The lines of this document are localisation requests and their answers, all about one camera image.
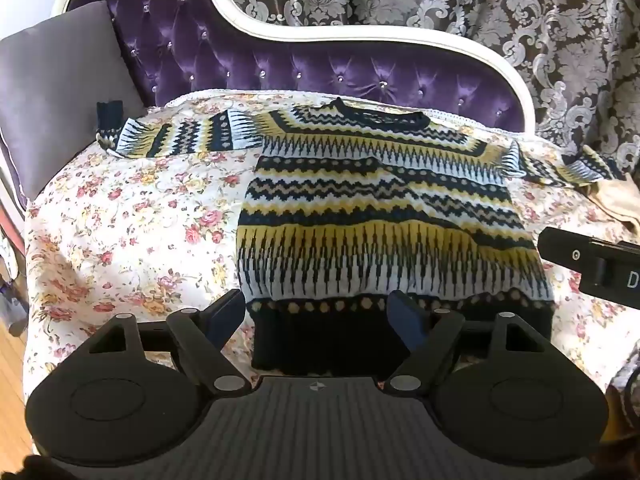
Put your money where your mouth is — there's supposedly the grey damask curtain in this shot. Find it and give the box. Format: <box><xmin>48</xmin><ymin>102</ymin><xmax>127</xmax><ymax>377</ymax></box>
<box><xmin>215</xmin><ymin>0</ymin><xmax>640</xmax><ymax>161</ymax></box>

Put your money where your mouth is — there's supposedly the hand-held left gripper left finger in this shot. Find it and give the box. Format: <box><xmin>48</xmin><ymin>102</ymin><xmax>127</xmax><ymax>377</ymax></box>
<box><xmin>88</xmin><ymin>288</ymin><xmax>254</xmax><ymax>394</ymax></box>

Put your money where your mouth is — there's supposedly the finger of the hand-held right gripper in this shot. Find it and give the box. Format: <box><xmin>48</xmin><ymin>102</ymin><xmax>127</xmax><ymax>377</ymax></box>
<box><xmin>537</xmin><ymin>226</ymin><xmax>594</xmax><ymax>274</ymax></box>

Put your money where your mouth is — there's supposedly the yellow navy patterned knit sweater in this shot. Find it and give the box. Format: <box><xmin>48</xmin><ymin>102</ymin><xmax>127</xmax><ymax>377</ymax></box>
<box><xmin>96</xmin><ymin>96</ymin><xmax>625</xmax><ymax>377</ymax></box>

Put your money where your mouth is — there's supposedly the grey cushion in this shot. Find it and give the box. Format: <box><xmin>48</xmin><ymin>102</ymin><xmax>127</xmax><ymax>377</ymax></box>
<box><xmin>0</xmin><ymin>0</ymin><xmax>147</xmax><ymax>202</ymax></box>

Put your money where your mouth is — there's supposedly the purple tufted sofa backrest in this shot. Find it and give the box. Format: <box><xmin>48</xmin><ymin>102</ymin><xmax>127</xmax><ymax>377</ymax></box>
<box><xmin>50</xmin><ymin>0</ymin><xmax>538</xmax><ymax>133</ymax></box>

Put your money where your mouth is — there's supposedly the floral blanket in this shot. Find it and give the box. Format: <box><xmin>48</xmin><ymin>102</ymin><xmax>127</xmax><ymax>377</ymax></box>
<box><xmin>24</xmin><ymin>89</ymin><xmax>640</xmax><ymax>456</ymax></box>

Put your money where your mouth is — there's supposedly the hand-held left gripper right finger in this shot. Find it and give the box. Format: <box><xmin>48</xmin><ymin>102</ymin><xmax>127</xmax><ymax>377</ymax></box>
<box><xmin>384</xmin><ymin>290</ymin><xmax>547</xmax><ymax>394</ymax></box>

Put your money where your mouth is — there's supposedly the beige cloth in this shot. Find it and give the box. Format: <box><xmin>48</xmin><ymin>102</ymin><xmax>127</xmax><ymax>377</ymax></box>
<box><xmin>586</xmin><ymin>178</ymin><xmax>640</xmax><ymax>242</ymax></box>

